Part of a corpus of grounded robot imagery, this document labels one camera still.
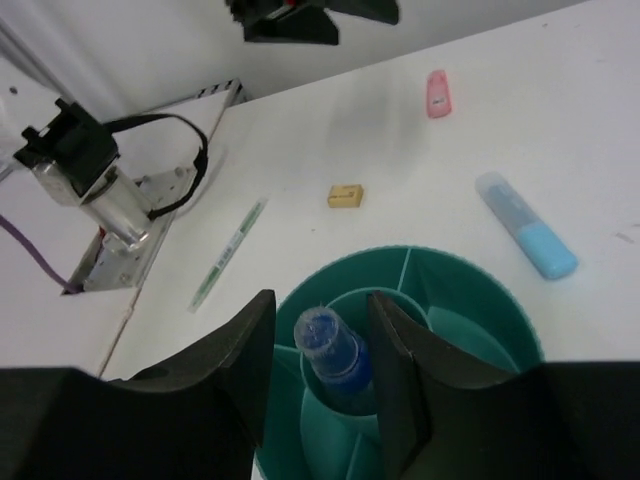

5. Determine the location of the blue cap spray bottle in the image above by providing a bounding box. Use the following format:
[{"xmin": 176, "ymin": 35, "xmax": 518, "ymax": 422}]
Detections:
[{"xmin": 293, "ymin": 306, "xmax": 376, "ymax": 416}]

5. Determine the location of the teal round organizer container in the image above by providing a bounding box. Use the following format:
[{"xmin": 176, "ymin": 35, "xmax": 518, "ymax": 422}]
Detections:
[{"xmin": 254, "ymin": 244, "xmax": 544, "ymax": 480}]

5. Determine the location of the tan eraser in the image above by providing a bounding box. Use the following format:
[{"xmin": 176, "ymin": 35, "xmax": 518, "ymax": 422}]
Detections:
[{"xmin": 327, "ymin": 184, "xmax": 364, "ymax": 208}]

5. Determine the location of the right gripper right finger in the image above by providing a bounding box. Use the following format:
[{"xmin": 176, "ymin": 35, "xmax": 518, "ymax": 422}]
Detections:
[{"xmin": 367, "ymin": 292, "xmax": 530, "ymax": 479}]

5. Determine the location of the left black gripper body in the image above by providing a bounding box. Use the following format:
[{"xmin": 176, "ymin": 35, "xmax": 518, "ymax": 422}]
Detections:
[{"xmin": 225, "ymin": 0, "xmax": 400, "ymax": 45}]

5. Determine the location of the blue highlighter marker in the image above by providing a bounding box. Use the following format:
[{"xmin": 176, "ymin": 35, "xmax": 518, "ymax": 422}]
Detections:
[{"xmin": 475, "ymin": 172, "xmax": 579, "ymax": 280}]

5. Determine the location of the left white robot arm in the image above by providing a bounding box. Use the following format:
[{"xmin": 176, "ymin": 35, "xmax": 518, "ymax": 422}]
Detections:
[{"xmin": 1, "ymin": 1, "xmax": 400, "ymax": 250}]

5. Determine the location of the pink correction tape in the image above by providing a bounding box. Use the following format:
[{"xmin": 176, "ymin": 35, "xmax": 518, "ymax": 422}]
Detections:
[{"xmin": 426, "ymin": 70, "xmax": 452, "ymax": 119}]

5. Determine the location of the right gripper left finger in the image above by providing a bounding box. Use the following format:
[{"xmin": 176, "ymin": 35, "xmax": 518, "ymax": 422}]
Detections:
[{"xmin": 111, "ymin": 290, "xmax": 276, "ymax": 479}]

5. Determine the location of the green pen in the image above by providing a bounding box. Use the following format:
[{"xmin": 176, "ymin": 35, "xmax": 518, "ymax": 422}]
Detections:
[{"xmin": 188, "ymin": 198, "xmax": 268, "ymax": 313}]

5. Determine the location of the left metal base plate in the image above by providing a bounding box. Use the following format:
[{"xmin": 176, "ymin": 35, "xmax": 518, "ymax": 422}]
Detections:
[{"xmin": 70, "ymin": 167, "xmax": 195, "ymax": 292}]

